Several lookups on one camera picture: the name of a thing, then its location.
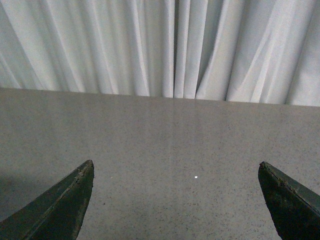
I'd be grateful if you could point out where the white pleated curtain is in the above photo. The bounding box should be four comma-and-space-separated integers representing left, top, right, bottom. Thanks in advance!
0, 0, 320, 106

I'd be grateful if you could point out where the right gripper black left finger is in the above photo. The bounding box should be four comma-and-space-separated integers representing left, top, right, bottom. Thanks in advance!
0, 160, 94, 240

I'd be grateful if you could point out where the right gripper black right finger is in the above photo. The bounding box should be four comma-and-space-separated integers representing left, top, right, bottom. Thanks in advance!
258, 161, 320, 240

